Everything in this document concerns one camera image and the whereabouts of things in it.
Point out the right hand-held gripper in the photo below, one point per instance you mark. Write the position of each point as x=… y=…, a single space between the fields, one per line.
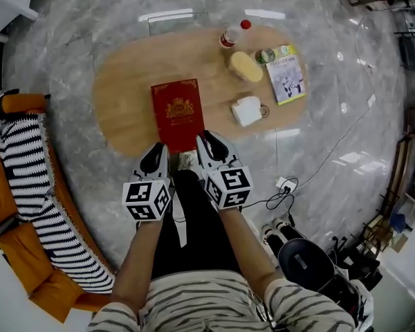
x=228 y=185

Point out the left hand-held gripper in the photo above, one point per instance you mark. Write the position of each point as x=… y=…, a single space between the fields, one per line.
x=141 y=195

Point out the red book with gold crest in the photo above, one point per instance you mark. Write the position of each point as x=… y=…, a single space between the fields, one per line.
x=178 y=116

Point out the orange sofa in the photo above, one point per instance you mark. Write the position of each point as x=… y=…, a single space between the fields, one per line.
x=24 y=254

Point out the person's right forearm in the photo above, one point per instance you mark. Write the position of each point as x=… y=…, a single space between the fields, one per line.
x=242 y=247

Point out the person's left forearm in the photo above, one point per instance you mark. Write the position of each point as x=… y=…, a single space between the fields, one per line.
x=138 y=254

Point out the wooden coffee table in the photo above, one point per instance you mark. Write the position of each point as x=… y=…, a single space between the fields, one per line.
x=131 y=81

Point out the person's right shoe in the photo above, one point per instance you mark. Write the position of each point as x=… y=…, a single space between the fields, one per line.
x=187 y=161

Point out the person's black trousers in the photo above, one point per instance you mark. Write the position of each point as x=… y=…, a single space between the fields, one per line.
x=207 y=227

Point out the white green magazine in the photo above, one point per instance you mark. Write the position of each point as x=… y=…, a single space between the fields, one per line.
x=287 y=80

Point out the green tin can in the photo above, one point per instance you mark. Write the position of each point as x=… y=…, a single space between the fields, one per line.
x=264 y=56

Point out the plastic bottle with red cap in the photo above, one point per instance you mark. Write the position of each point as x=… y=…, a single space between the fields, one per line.
x=228 y=40

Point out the yellow green packet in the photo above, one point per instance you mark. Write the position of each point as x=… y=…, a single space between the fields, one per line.
x=284 y=50

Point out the black rolling stool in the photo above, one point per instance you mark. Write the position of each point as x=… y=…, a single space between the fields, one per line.
x=304 y=265

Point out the person's striped shirt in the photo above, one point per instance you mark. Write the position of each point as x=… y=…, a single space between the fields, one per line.
x=200 y=299

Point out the small white floor adapter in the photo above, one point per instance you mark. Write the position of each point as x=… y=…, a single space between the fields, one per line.
x=371 y=100

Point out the black metal shelf rack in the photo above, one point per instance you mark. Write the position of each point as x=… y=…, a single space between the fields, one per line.
x=413 y=40

